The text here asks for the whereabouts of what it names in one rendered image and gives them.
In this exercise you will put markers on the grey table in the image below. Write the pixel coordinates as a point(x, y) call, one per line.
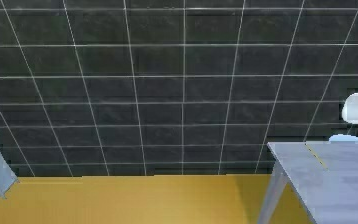
point(340, 186)

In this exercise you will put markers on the white chair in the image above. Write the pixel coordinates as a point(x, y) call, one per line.
point(357, 110)

